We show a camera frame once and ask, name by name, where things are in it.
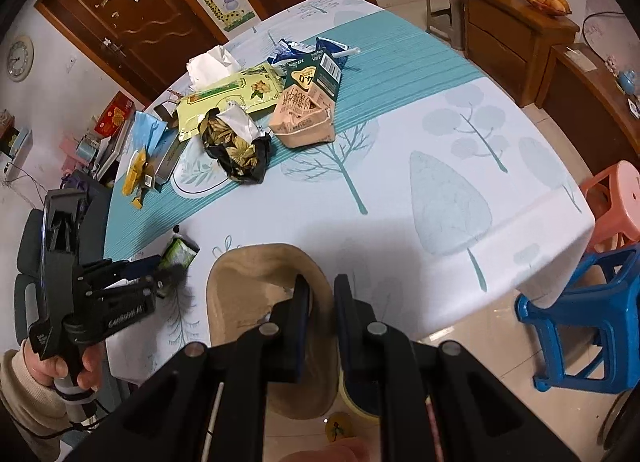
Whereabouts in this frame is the pink box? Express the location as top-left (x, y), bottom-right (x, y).
top-left (60, 137), bottom-right (87, 163)

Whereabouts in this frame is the yellow-green tissue pack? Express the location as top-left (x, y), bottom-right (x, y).
top-left (170, 65), bottom-right (286, 141)

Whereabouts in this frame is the pink plastic stool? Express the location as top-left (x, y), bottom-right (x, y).
top-left (580, 161), bottom-right (640, 255)

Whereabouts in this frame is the green milk carton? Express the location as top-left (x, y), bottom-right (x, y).
top-left (285, 40), bottom-right (348, 103)

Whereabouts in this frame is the beige snack bag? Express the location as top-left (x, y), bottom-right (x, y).
top-left (269, 87), bottom-right (337, 148)

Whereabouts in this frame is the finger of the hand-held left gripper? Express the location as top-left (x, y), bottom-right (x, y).
top-left (87, 266), bottom-right (188, 300)
top-left (82, 256), bottom-right (165, 288)

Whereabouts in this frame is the low wooden cabinet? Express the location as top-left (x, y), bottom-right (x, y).
top-left (542, 42), bottom-right (640, 183)

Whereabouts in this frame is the small yellow disc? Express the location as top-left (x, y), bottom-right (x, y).
top-left (325, 414), bottom-right (354, 443)

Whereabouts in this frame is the red and brown cigarette box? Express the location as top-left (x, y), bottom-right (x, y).
top-left (154, 102), bottom-right (181, 131)

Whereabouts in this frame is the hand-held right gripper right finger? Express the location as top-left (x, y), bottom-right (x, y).
top-left (334, 275), bottom-right (581, 462)

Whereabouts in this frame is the tall wooden cabinet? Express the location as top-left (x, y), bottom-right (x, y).
top-left (457, 0), bottom-right (581, 108)

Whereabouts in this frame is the black wall cable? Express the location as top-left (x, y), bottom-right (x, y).
top-left (580, 11), bottom-right (640, 46)

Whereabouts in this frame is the person's left hand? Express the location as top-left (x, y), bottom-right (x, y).
top-left (22, 337), bottom-right (101, 390)

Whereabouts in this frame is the grey cardboard box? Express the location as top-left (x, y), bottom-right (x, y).
top-left (150, 137), bottom-right (189, 189)

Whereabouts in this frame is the tree print tablecloth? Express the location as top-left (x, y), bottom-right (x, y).
top-left (102, 0), bottom-right (596, 388)

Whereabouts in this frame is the white wall shelf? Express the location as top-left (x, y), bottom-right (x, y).
top-left (0, 127), bottom-right (34, 174)

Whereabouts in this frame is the blue face mask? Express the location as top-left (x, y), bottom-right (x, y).
top-left (127, 110), bottom-right (172, 163)

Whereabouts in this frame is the blue plastic stool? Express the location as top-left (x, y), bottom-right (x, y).
top-left (515, 245), bottom-right (640, 393)

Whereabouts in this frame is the black floral snack packet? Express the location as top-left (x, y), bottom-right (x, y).
top-left (200, 102), bottom-right (273, 185)

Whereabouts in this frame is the dark grey sofa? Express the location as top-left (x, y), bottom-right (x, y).
top-left (12, 172), bottom-right (116, 343)

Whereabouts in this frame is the teal round tin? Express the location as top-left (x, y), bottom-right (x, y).
top-left (75, 139), bottom-right (102, 161)

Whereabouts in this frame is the blue and white wrapper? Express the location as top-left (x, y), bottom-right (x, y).
top-left (267, 37), bottom-right (315, 66)

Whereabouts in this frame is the yellow wrapper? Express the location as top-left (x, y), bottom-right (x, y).
top-left (122, 147), bottom-right (154, 209)

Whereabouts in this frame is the large red box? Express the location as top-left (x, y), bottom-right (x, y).
top-left (94, 92), bottom-right (136, 135)

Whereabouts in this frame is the small green packet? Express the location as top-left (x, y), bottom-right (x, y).
top-left (159, 236), bottom-right (200, 273)

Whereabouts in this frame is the purple bag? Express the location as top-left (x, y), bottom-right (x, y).
top-left (61, 169), bottom-right (90, 194)

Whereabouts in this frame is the crumpled white tissue paper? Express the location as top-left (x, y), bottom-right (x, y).
top-left (187, 45), bottom-right (242, 92)

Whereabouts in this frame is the round wall clock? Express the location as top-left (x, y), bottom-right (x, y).
top-left (6, 35), bottom-right (35, 83)

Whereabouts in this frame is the brown wooden door with stickers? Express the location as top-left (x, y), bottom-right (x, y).
top-left (35, 0), bottom-right (231, 106)

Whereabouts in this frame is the person's left forearm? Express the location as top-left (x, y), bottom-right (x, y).
top-left (0, 349), bottom-right (71, 460)

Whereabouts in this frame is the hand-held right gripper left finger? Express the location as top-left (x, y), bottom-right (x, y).
top-left (65, 275), bottom-right (312, 462)

